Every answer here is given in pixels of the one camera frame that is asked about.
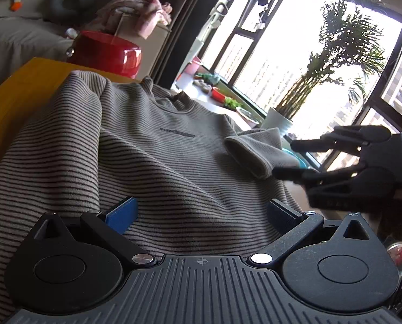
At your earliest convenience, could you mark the pink plastic bucket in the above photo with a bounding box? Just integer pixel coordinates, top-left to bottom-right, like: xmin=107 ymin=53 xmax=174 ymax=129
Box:
xmin=184 ymin=56 xmax=202 ymax=76

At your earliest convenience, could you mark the grey neck pillow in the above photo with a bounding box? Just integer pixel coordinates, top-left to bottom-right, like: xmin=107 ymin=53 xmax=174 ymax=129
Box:
xmin=48 ymin=0 xmax=95 ymax=23

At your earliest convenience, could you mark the pink clothes pile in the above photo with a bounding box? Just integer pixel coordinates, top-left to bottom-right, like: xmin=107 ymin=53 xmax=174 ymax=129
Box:
xmin=85 ymin=0 xmax=173 ymax=39

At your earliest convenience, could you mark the beige cardboard box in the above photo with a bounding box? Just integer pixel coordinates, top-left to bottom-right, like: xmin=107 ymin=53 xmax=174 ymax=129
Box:
xmin=115 ymin=14 xmax=170 ymax=80

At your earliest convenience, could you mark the dark brown curtain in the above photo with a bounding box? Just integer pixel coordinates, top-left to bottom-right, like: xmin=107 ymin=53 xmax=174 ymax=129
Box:
xmin=151 ymin=0 xmax=218 ymax=89

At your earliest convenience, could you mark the green palm plant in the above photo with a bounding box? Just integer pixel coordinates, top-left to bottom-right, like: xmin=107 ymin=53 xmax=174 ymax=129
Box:
xmin=276 ymin=0 xmax=387 ymax=120

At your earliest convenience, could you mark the white ribbed plant pot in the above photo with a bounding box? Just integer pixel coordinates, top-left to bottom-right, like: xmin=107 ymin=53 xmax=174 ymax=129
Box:
xmin=261 ymin=107 xmax=292 ymax=136

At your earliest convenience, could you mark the striped grey sweater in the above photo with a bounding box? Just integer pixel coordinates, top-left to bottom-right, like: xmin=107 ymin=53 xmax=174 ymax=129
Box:
xmin=0 ymin=71 xmax=298 ymax=322

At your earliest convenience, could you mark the grey covered sofa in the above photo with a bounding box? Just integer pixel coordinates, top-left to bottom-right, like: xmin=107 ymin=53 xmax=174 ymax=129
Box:
xmin=0 ymin=0 xmax=148 ymax=89

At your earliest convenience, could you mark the green leafy seedling tray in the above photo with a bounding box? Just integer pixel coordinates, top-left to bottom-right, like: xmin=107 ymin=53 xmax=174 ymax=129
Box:
xmin=223 ymin=97 xmax=243 ymax=111

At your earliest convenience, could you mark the white bowl planter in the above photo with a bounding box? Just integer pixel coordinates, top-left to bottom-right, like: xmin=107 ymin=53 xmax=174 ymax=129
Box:
xmin=235 ymin=107 xmax=259 ymax=128

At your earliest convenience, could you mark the red basin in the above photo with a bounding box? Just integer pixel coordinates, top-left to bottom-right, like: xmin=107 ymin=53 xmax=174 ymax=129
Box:
xmin=210 ymin=87 xmax=226 ymax=103

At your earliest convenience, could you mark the white exercise machine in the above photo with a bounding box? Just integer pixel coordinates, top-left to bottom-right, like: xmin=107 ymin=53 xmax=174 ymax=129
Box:
xmin=180 ymin=1 xmax=228 ymax=72

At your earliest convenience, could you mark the blue plastic basin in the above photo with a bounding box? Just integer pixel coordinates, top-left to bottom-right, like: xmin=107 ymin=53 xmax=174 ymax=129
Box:
xmin=282 ymin=148 xmax=309 ymax=169

